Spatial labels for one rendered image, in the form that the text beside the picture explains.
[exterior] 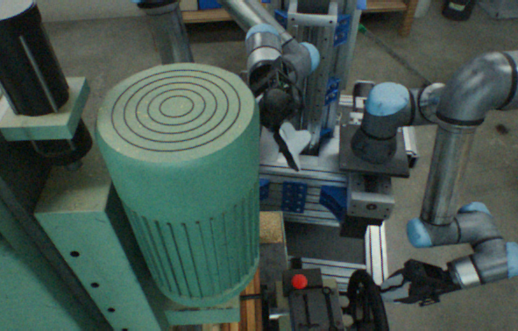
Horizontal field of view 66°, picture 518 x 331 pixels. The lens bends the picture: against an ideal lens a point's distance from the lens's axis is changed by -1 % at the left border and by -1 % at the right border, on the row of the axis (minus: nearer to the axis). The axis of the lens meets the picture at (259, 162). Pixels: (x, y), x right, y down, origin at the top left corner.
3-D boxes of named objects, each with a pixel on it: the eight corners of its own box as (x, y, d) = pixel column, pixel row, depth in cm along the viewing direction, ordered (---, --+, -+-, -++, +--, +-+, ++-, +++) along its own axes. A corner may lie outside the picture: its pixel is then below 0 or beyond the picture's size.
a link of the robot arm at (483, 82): (463, 64, 73) (418, 261, 98) (519, 60, 74) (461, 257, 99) (432, 48, 83) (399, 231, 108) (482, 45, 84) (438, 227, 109)
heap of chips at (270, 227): (282, 242, 101) (283, 234, 98) (226, 244, 101) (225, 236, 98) (280, 213, 107) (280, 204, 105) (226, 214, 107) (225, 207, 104)
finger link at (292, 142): (319, 158, 68) (293, 112, 70) (293, 175, 71) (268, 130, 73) (326, 157, 71) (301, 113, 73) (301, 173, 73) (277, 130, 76)
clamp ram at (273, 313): (298, 341, 84) (301, 326, 77) (262, 344, 84) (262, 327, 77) (293, 301, 90) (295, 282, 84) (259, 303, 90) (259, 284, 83)
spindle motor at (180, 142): (262, 306, 60) (265, 163, 37) (143, 312, 59) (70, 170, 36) (256, 209, 72) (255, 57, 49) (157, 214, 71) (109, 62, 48)
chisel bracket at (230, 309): (241, 326, 78) (239, 307, 72) (168, 329, 78) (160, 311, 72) (240, 290, 84) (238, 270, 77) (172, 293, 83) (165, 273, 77)
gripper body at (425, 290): (418, 308, 105) (465, 296, 101) (409, 297, 99) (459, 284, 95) (409, 281, 110) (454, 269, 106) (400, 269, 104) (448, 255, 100)
